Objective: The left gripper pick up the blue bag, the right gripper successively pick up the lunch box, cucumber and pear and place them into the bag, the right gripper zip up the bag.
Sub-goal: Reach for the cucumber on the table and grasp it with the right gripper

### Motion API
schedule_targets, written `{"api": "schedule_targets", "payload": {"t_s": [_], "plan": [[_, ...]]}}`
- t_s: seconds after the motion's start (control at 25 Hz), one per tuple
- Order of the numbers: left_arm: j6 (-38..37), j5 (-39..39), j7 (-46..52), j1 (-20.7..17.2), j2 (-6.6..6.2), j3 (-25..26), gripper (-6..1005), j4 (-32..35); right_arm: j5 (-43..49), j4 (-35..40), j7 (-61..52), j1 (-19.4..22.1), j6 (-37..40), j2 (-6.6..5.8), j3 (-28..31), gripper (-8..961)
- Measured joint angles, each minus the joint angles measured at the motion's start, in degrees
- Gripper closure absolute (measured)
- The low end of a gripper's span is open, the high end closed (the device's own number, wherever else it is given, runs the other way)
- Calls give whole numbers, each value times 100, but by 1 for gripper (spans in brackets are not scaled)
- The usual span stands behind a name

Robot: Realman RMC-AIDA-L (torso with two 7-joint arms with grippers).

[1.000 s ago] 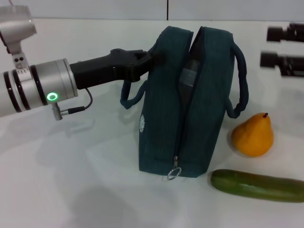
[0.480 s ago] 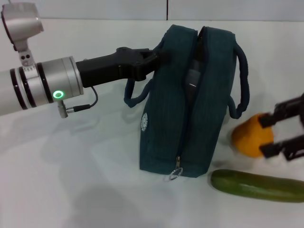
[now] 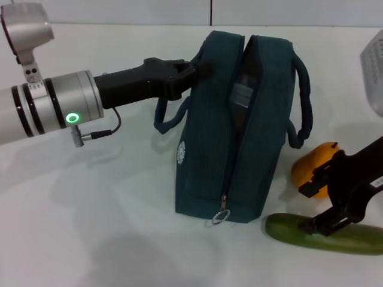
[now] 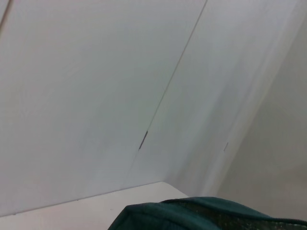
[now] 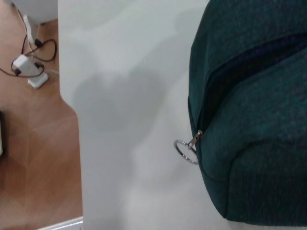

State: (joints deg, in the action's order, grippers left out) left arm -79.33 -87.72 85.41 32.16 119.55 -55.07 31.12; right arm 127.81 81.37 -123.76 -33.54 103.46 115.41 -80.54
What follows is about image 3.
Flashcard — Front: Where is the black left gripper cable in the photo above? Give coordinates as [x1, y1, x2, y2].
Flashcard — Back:
[71, 107, 121, 148]

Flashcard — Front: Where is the green cucumber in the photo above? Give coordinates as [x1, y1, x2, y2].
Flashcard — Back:
[263, 212, 383, 256]

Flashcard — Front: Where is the orange pear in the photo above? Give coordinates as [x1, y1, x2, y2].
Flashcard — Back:
[291, 142, 345, 200]

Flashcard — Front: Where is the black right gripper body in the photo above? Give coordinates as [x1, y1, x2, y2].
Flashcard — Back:
[326, 139, 383, 224]

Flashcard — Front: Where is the dark teal fabric bag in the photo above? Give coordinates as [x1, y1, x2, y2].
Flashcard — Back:
[153, 29, 314, 225]

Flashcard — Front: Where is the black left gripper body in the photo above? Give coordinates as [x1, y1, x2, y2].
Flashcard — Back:
[94, 57, 190, 110]

